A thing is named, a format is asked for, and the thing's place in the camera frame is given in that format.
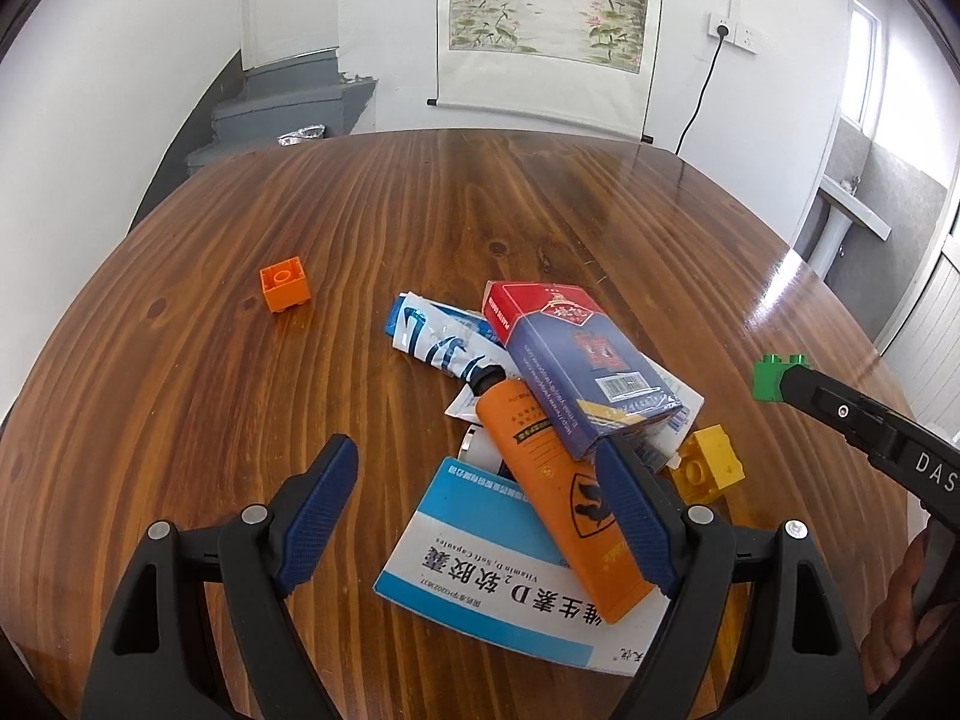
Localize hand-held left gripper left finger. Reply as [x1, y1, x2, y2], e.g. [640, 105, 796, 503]
[81, 433, 359, 720]

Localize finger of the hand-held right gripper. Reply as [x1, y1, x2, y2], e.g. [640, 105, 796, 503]
[780, 366, 913, 460]

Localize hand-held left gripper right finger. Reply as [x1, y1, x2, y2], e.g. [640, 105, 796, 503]
[596, 439, 871, 720]

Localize green toy brick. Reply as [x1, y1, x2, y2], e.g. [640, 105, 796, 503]
[752, 353, 815, 401]

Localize yellow toy brick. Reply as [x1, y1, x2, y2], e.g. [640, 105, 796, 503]
[670, 425, 746, 502]

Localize orange tube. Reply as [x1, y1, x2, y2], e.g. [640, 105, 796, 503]
[469, 364, 656, 625]

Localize white box with red label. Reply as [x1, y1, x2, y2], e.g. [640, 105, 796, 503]
[628, 381, 707, 475]

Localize blue white medicine box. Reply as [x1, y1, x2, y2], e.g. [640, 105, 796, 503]
[375, 457, 676, 680]

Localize red and blue box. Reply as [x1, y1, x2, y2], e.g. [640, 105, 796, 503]
[482, 280, 692, 461]

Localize blue white packet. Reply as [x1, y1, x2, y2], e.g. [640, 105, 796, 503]
[384, 290, 518, 385]

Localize orange toy brick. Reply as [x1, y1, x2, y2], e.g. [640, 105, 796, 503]
[260, 258, 312, 314]

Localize wooden desktop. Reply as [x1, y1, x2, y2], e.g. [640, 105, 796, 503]
[0, 127, 960, 720]

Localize person's right hand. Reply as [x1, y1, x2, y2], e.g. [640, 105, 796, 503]
[860, 529, 931, 697]

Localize white slatted door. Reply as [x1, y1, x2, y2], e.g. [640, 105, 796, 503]
[874, 232, 960, 436]

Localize window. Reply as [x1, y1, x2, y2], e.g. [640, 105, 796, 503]
[840, 0, 890, 143]

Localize grey stairs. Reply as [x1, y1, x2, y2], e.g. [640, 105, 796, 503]
[184, 45, 378, 177]

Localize white pedestal sink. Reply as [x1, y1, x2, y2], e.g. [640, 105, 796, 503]
[814, 172, 892, 278]

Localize black power cable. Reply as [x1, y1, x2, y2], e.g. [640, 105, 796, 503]
[675, 26, 730, 157]

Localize white wall socket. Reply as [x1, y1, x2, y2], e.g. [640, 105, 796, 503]
[707, 12, 758, 55]

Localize wall scroll painting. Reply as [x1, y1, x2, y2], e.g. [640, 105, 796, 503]
[427, 0, 668, 143]

